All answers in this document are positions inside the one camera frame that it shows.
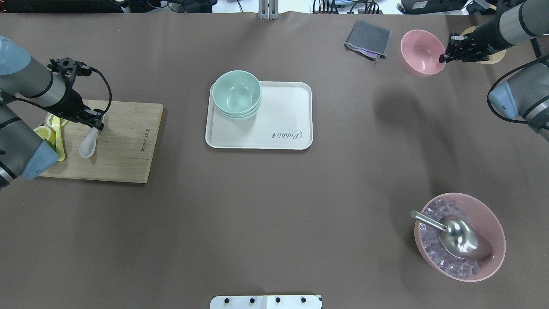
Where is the white plastic spoon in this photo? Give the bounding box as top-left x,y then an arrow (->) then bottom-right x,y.
78,127 -> 101,158

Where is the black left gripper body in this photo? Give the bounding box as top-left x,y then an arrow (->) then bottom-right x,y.
47,58 -> 106,131

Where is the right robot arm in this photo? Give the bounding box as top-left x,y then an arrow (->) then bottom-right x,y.
438,0 -> 549,139

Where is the metal scoop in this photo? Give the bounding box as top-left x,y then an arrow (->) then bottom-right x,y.
410,210 -> 493,261

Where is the green bowl stack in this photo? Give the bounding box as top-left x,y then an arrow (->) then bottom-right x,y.
211,70 -> 262,121

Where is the lemon slice upper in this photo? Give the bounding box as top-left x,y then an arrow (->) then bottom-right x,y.
44,114 -> 68,128

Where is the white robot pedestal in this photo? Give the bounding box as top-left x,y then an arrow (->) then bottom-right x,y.
209,294 -> 323,309

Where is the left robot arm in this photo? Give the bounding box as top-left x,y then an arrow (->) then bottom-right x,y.
0,36 -> 107,188

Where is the cream serving tray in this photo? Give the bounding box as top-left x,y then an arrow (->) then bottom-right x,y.
205,82 -> 313,150

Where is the grey folded cloth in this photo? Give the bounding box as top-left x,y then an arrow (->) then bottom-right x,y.
344,20 -> 392,61

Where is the yellow plastic knife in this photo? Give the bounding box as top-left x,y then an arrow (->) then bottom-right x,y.
53,121 -> 66,162

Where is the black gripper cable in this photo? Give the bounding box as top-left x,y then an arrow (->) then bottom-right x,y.
81,67 -> 113,116

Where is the wooden cutting board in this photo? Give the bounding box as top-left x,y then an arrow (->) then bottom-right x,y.
42,101 -> 163,183

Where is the aluminium frame post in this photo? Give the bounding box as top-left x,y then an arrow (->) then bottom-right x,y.
258,0 -> 280,20

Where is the large pink ice bowl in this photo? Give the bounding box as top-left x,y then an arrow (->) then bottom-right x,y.
410,192 -> 507,282

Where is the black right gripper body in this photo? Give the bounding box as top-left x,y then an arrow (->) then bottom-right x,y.
439,33 -> 489,63

